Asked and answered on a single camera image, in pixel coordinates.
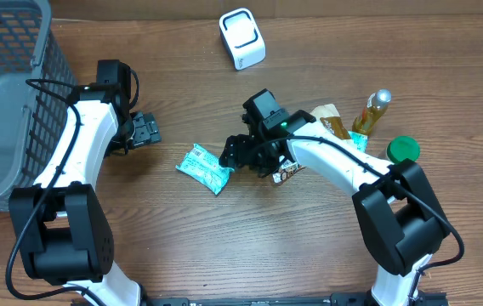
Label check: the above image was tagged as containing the teal snack packet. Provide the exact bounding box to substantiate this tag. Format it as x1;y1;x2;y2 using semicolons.
175;143;234;196

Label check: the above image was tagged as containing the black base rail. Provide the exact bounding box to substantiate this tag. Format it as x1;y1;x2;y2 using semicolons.
71;292;450;306

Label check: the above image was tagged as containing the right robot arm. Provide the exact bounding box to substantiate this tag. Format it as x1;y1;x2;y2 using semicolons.
219;89;452;305

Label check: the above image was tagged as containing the teal Kleenex tissue pack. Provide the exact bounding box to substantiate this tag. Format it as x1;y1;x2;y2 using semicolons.
349;131;368;152

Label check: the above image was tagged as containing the grey plastic mesh basket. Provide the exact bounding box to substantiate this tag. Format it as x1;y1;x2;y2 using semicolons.
0;0;77;211

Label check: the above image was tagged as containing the white barcode scanner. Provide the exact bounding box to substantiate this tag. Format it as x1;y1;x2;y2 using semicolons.
219;8;266;71

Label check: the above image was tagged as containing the green lid white jar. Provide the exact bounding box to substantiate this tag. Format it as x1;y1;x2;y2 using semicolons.
378;136;421;164

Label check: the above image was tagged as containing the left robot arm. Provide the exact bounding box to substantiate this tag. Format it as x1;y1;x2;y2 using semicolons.
5;59;161;305

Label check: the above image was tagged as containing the yellow dish soap bottle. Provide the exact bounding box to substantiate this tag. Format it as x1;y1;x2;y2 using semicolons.
352;88;392;136

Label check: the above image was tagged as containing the brown Pantene sachet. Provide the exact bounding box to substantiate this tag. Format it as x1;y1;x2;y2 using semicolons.
272;104;356;185

